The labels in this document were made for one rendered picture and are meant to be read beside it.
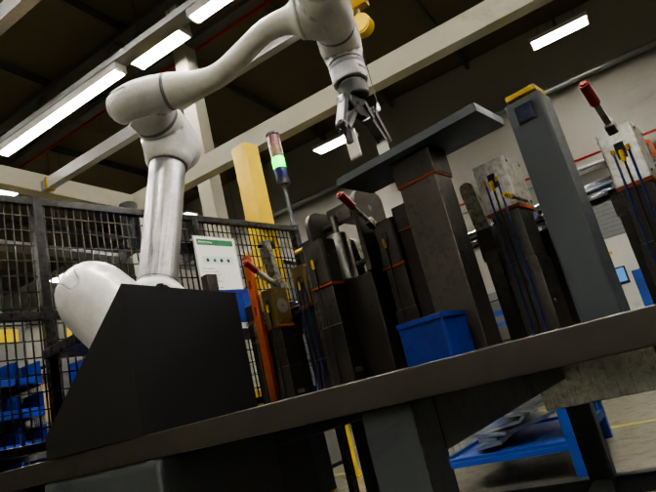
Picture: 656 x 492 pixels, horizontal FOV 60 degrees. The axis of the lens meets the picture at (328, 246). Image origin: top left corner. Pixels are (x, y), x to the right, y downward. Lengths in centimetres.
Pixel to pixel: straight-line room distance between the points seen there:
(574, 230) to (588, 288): 10
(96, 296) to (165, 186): 48
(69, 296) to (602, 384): 146
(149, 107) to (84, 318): 63
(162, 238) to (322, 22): 66
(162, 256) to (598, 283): 99
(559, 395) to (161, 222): 128
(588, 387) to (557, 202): 90
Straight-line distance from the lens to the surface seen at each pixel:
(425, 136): 121
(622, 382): 189
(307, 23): 135
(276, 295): 176
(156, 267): 147
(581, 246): 109
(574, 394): 191
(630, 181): 125
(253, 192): 279
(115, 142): 552
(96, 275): 126
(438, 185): 121
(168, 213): 155
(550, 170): 112
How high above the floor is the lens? 68
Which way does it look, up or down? 15 degrees up
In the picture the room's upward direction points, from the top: 14 degrees counter-clockwise
